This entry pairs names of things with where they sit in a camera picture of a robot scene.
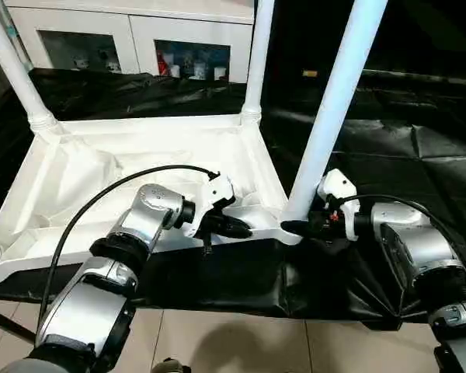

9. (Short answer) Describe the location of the white table frame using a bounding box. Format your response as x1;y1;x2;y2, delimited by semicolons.
0;112;308;288

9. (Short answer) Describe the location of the black work mat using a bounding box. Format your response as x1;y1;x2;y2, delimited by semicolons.
0;68;466;333

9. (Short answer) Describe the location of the dark robot lower body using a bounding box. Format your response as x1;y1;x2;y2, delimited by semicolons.
151;357;191;373

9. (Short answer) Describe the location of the white glass-door cabinet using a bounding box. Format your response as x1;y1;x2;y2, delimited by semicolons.
5;0;257;85

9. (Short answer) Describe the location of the black metal stand leg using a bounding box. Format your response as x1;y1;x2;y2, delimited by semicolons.
0;305;36;343

